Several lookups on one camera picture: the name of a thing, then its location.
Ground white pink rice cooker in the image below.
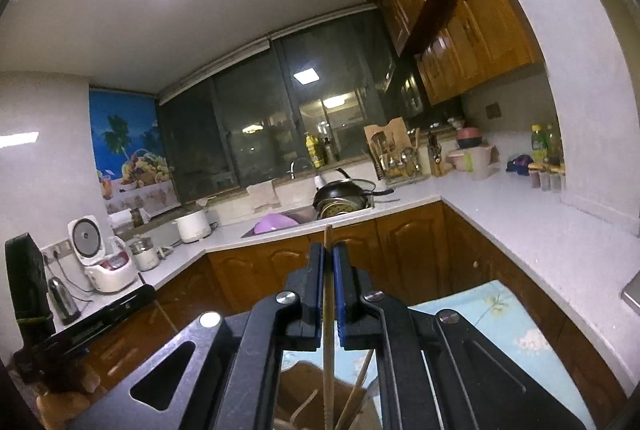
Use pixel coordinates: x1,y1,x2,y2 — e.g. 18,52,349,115
67,216,140,295

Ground white cooking pot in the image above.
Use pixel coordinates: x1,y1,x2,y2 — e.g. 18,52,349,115
175,209,211,243

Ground beach fruit wall poster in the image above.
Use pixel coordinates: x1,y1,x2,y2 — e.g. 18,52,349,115
89,90,176,201

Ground wall power outlet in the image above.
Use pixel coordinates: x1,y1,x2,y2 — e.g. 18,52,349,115
42,240,71,261

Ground wooden wall cabinets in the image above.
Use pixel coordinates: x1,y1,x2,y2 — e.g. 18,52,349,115
367,0,543,106

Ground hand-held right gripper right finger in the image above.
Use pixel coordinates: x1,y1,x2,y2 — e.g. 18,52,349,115
332,243,596,430

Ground steel gas stove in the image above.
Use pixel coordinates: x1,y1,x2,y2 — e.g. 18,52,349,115
620,273,640,311

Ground wooden base cabinets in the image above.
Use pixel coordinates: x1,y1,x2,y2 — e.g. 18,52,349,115
75,200,628,411

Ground purple plastic basin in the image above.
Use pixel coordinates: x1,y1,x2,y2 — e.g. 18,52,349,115
254,214,297,235

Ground metal sink faucet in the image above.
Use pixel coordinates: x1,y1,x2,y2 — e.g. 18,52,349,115
290,156,313,181

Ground black wok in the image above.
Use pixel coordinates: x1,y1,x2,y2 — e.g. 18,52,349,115
312,167,396,211

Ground white kitchen countertop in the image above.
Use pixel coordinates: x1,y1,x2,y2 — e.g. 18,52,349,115
50,160,640,331

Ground small white kitchen appliance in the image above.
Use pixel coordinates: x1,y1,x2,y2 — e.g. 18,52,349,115
129,235,162,272

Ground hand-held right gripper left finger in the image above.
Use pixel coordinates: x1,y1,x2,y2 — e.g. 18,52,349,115
65,243,326,430

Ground steel electric kettle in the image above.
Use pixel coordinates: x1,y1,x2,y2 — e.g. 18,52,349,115
47,276,82,326

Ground green yellow bottle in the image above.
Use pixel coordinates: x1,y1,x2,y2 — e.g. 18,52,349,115
531,124,548,163

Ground metal utensil drying rack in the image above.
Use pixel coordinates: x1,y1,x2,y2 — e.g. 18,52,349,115
370,130,426,186

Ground beige hanging towel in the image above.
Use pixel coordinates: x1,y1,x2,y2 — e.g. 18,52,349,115
246,180,281,211

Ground wooden cutting board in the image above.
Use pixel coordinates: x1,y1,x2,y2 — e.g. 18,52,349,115
363,117,408,161

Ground blue floral tablecloth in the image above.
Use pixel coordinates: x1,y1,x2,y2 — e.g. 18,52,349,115
280,279,596,430

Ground person's left hand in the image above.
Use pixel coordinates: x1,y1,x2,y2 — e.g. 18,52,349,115
37,360,101,430

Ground stacked pink bowls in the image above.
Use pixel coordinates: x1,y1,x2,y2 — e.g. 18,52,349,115
455,126,485,151

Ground knife block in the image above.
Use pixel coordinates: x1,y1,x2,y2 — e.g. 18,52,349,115
426,133,446,177

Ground row of spice jars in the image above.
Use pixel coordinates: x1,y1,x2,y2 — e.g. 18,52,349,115
529,163,566,193

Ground steel kitchen sink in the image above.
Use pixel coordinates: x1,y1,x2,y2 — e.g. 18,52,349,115
241,205,373,238

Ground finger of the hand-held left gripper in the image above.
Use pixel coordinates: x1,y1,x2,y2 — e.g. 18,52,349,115
5,233,56,346
50,285,157,353

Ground dark glass window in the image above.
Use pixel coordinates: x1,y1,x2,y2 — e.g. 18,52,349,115
157,5,426,203

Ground pink plastic container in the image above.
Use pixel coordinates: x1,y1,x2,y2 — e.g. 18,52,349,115
446,145,496,181

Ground wooden chopstick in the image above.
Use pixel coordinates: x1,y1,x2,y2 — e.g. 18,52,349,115
322,225,335,430
335,349,375,430

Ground wooden utensil holder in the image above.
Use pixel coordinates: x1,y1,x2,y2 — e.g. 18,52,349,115
274,357,386,430

